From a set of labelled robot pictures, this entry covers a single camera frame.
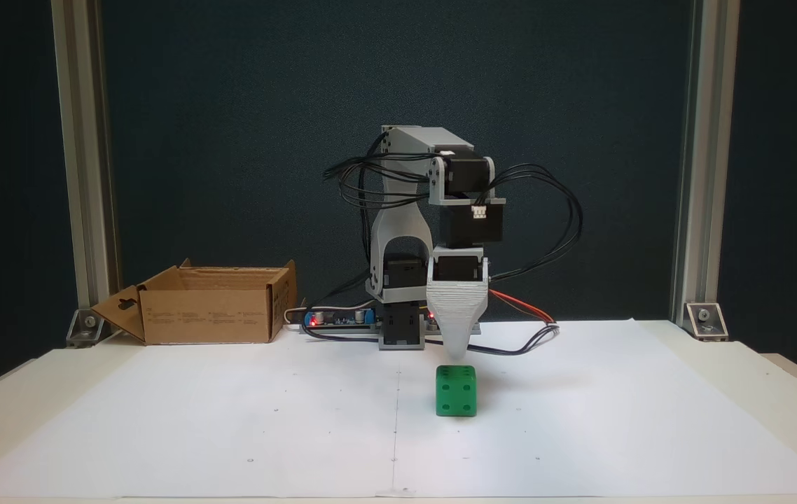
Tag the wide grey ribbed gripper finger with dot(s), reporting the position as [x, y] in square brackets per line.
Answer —
[457, 308]

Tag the green die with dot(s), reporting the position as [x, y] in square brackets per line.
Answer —
[456, 392]

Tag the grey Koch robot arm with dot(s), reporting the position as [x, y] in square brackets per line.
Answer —
[405, 224]

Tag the long blue circuit board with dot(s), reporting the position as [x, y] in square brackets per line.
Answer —
[342, 320]

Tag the open cardboard box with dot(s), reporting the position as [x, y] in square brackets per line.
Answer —
[209, 315]

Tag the metal corner bracket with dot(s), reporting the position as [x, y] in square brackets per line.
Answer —
[85, 327]
[705, 320]

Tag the aluminium frame post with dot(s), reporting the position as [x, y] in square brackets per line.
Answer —
[703, 154]
[83, 154]

